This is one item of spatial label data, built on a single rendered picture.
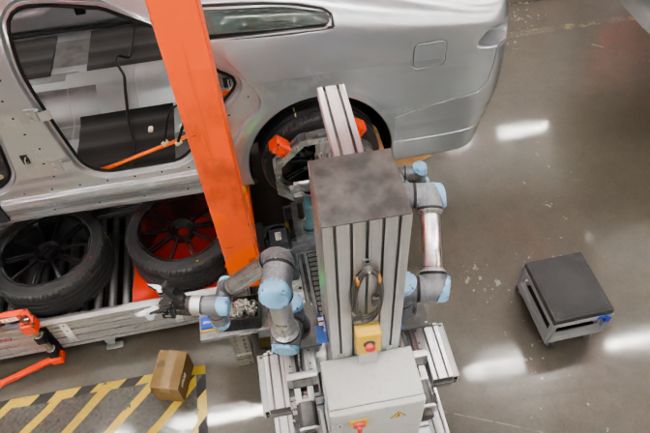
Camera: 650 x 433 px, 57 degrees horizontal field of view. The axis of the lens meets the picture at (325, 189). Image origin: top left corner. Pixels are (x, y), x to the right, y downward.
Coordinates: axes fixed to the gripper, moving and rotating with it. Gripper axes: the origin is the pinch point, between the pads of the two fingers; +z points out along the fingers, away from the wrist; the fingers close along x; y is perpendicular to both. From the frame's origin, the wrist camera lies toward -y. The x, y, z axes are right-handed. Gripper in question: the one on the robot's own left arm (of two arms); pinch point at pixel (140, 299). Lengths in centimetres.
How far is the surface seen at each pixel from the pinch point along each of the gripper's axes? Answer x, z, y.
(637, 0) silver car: 258, -260, -6
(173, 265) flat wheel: 72, 20, 64
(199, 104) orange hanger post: 41, -26, -64
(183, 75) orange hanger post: 38, -23, -78
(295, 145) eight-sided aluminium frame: 102, -49, 1
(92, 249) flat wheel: 80, 70, 63
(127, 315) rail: 51, 45, 84
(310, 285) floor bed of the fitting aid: 95, -52, 105
